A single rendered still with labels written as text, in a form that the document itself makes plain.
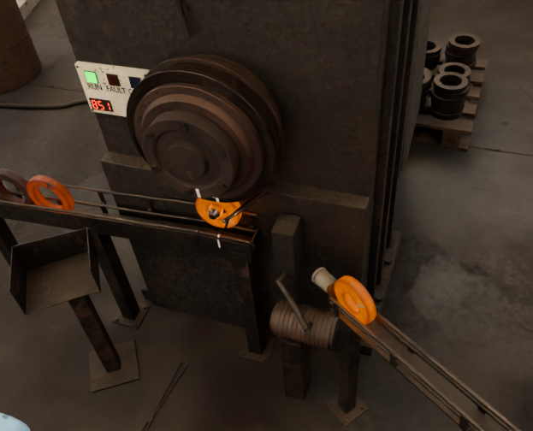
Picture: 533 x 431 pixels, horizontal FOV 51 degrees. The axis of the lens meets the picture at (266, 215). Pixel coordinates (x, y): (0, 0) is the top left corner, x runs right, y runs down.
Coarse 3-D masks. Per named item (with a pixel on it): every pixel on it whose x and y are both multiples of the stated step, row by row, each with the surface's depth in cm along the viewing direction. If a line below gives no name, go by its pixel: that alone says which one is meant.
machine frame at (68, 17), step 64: (64, 0) 163; (128, 0) 155; (192, 0) 149; (256, 0) 142; (320, 0) 137; (384, 0) 132; (128, 64) 172; (256, 64) 156; (320, 64) 149; (384, 64) 152; (320, 128) 164; (384, 128) 167; (128, 192) 208; (320, 192) 180; (384, 192) 188; (192, 256) 222; (256, 256) 208; (320, 256) 196; (384, 256) 263
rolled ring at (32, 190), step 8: (40, 176) 209; (32, 184) 210; (40, 184) 208; (48, 184) 207; (56, 184) 208; (32, 192) 214; (40, 192) 218; (56, 192) 209; (64, 192) 209; (40, 200) 218; (48, 200) 220; (64, 200) 210; (72, 200) 213; (56, 208) 218; (64, 208) 214; (72, 208) 215
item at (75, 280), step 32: (32, 256) 200; (64, 256) 204; (96, 256) 201; (32, 288) 198; (64, 288) 195; (96, 288) 193; (96, 320) 213; (96, 352) 245; (128, 352) 244; (96, 384) 234
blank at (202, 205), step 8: (200, 200) 184; (208, 200) 183; (200, 208) 187; (208, 208) 187; (224, 208) 183; (232, 208) 182; (208, 216) 189; (224, 216) 187; (240, 216) 187; (216, 224) 191; (224, 224) 189; (232, 224) 188
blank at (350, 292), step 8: (336, 280) 170; (344, 280) 166; (352, 280) 165; (336, 288) 172; (344, 288) 168; (352, 288) 163; (360, 288) 163; (336, 296) 175; (344, 296) 171; (352, 296) 165; (360, 296) 162; (368, 296) 162; (344, 304) 173; (352, 304) 172; (360, 304) 164; (368, 304) 162; (352, 312) 171; (360, 312) 166; (368, 312) 162; (360, 320) 169; (368, 320) 164
